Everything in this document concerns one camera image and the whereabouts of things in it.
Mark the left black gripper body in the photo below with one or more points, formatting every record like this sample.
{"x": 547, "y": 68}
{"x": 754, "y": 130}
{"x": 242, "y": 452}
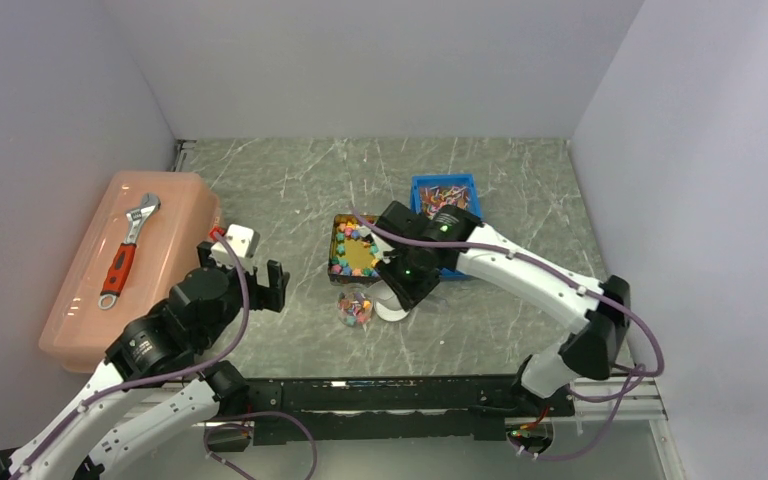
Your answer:
{"x": 256, "y": 293}

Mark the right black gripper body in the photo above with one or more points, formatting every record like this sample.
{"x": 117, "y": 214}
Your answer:
{"x": 407, "y": 275}

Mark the tin of star candies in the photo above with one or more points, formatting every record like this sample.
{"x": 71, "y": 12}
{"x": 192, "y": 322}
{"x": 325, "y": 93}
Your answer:
{"x": 353, "y": 252}

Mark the small clear glass jar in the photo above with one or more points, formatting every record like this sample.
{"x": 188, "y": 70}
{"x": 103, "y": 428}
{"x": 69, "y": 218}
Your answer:
{"x": 354, "y": 308}

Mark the blue bin of lollipops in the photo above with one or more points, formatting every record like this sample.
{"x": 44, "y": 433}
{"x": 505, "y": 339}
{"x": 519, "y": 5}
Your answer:
{"x": 430, "y": 193}

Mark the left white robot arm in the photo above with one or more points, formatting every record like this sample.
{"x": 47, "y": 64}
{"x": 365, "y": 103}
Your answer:
{"x": 149, "y": 385}

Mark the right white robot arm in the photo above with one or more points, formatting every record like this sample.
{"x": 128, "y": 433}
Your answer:
{"x": 590, "y": 311}

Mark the round white jar lid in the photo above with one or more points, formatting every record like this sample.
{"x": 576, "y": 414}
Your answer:
{"x": 389, "y": 309}

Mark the orange translucent storage box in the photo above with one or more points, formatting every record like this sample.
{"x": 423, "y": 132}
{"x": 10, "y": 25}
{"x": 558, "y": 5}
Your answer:
{"x": 77, "y": 332}

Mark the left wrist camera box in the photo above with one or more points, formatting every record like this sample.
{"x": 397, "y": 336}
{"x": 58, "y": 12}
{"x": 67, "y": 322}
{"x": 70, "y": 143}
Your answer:
{"x": 242, "y": 240}

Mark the red handled adjustable wrench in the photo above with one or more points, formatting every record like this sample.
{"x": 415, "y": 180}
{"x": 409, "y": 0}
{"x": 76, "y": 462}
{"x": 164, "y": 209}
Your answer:
{"x": 121, "y": 265}

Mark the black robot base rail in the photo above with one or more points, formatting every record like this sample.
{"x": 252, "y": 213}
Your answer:
{"x": 480, "y": 407}

